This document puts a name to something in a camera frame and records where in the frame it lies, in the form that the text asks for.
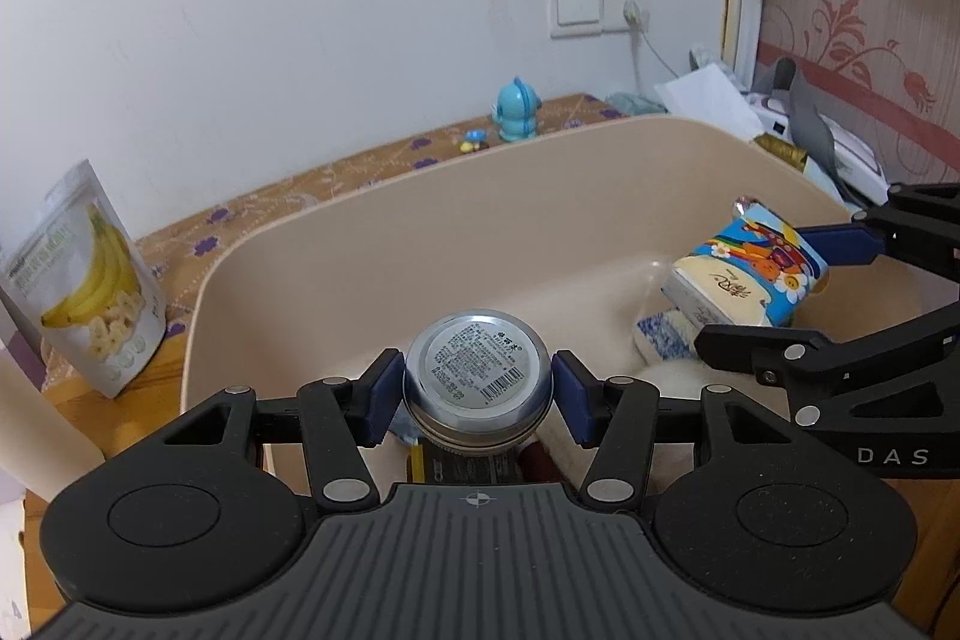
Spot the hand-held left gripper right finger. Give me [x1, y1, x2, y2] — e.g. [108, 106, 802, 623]
[551, 351, 815, 512]

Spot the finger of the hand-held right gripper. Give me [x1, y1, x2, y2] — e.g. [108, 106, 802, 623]
[694, 302, 960, 427]
[795, 182, 960, 281]

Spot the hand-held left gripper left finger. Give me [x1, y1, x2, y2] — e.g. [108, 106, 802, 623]
[161, 349, 406, 512]

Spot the colourful printed tissue packet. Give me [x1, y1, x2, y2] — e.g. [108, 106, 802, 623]
[660, 197, 832, 330]

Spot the small blue printed carton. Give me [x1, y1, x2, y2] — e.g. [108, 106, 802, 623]
[634, 306, 713, 363]

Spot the round silver tin can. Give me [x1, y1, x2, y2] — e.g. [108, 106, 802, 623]
[403, 308, 556, 455]

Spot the black box with yellow label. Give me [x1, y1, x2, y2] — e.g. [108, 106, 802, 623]
[405, 437, 526, 485]

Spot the beige plastic storage basin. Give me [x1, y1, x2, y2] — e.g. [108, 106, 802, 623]
[180, 113, 931, 506]

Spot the white electronic device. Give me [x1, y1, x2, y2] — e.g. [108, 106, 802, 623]
[742, 89, 895, 200]

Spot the gold wrapped item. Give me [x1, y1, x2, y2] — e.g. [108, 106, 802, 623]
[754, 131, 808, 173]

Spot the white paper sheet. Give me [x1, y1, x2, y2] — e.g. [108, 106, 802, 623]
[654, 64, 763, 139]

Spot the pale green cloth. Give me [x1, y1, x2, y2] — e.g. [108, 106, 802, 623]
[604, 91, 668, 116]

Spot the blue toy figure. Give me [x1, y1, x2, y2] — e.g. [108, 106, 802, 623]
[491, 77, 542, 143]

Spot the banana chips pouch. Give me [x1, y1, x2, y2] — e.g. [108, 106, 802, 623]
[0, 158, 167, 399]

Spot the cream white thermos bottle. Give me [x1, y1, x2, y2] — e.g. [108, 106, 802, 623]
[0, 347, 106, 487]

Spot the white wall plug with cable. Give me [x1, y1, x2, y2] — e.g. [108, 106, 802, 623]
[622, 0, 677, 95]

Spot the white wall switch socket panel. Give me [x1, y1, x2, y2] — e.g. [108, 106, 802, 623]
[547, 0, 647, 39]

